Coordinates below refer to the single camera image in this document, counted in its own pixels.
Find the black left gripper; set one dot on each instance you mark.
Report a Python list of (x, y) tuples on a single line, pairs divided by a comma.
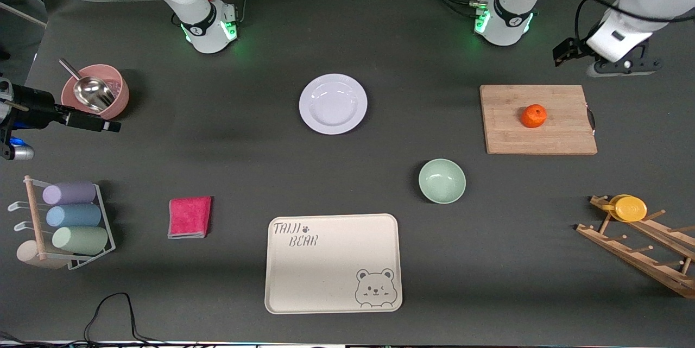
[(576, 48)]

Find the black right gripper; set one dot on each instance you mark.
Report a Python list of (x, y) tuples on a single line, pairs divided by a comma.
[(33, 104)]

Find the orange fruit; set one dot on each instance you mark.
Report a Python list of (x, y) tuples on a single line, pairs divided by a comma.
[(534, 116)]

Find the white round plate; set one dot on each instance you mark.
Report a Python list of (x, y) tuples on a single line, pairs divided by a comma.
[(333, 103)]

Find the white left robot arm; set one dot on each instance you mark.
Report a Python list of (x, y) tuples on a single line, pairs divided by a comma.
[(510, 17)]

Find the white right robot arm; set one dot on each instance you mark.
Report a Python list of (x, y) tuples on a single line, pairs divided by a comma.
[(201, 17)]

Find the metal scoop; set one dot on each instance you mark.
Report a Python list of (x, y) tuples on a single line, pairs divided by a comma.
[(92, 93)]

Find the pink bowl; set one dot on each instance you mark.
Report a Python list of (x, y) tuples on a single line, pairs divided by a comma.
[(120, 99)]

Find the purple cup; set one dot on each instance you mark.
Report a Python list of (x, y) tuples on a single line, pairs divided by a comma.
[(70, 193)]

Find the blue cup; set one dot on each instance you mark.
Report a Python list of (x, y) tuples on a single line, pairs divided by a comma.
[(73, 215)]

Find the wooden cutting board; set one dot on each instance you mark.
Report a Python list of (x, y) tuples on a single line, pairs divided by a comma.
[(510, 131)]

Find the green cup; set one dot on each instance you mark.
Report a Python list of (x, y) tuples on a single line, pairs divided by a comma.
[(81, 240)]

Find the pink folded cloth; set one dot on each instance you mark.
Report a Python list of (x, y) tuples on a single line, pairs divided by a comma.
[(190, 217)]

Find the beige cup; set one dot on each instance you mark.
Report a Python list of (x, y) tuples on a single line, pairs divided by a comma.
[(27, 254)]

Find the yellow cup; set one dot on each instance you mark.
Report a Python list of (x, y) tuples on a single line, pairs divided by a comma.
[(630, 209)]

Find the light green bowl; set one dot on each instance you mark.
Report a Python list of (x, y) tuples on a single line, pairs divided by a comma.
[(442, 181)]

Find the wooden peg drying rack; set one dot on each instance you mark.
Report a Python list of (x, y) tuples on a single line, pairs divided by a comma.
[(624, 247)]

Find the beige bear print tray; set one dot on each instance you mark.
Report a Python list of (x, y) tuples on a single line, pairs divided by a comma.
[(326, 277)]

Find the grey metal frame bar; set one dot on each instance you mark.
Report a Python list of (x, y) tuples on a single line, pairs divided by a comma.
[(21, 13)]

